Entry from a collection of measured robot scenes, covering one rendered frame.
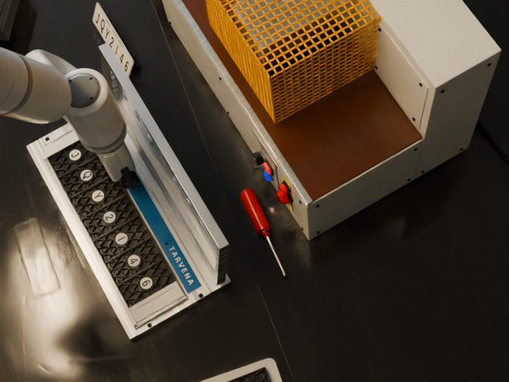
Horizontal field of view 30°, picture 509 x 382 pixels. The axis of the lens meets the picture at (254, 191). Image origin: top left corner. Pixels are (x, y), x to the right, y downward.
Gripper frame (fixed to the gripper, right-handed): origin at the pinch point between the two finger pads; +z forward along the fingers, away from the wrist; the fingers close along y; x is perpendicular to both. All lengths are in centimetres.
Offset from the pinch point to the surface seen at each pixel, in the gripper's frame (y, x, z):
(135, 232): 12.4, -3.8, 1.1
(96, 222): 6.6, -9.1, 1.7
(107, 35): -27.4, 10.6, 1.0
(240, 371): 44.1, 0.2, 3.2
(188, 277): 24.6, 0.5, 2.1
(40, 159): -10.6, -12.7, 1.9
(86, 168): -3.7, -5.9, 1.0
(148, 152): 2.5, 5.5, -5.0
